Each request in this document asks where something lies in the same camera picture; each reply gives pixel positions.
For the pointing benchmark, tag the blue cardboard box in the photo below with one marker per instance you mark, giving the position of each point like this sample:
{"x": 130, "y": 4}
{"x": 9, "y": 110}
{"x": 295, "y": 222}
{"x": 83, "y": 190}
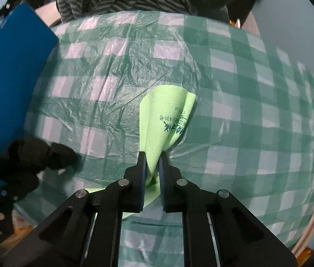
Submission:
{"x": 12, "y": 75}

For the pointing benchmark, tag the white pillow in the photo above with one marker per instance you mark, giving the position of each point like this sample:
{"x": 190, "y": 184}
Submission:
{"x": 48, "y": 14}

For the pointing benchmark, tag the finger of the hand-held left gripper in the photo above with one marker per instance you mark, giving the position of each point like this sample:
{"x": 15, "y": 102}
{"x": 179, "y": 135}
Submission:
{"x": 20, "y": 185}

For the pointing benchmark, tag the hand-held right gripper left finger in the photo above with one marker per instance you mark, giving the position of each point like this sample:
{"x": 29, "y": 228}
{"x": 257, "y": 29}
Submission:
{"x": 143, "y": 178}

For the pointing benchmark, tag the orange white object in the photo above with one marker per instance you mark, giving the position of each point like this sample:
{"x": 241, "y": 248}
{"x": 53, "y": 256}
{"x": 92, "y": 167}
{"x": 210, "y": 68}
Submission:
{"x": 236, "y": 23}

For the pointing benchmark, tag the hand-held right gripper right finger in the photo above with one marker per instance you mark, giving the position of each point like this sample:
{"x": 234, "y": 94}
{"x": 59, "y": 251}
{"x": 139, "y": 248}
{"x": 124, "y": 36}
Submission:
{"x": 162, "y": 183}

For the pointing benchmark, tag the black sock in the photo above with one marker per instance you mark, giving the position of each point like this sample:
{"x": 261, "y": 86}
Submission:
{"x": 29, "y": 153}

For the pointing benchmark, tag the pinkish grey mattress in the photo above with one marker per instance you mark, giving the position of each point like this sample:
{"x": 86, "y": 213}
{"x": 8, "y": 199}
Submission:
{"x": 250, "y": 25}

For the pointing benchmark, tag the green checkered tablecloth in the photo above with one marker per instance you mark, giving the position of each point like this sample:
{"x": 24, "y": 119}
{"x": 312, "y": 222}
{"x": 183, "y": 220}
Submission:
{"x": 229, "y": 89}

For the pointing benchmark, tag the lime green cloth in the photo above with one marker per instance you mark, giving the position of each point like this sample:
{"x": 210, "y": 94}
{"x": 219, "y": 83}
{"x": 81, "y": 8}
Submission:
{"x": 162, "y": 116}

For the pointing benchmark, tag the black office chair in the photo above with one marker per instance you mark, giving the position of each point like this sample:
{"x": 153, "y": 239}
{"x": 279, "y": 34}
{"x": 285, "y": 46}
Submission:
{"x": 251, "y": 0}

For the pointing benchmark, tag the light wooden frame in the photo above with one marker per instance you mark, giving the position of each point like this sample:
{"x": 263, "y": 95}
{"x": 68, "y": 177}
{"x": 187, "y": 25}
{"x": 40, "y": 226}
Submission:
{"x": 312, "y": 228}

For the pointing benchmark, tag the black clothes pile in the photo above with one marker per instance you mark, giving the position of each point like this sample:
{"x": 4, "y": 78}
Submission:
{"x": 20, "y": 0}

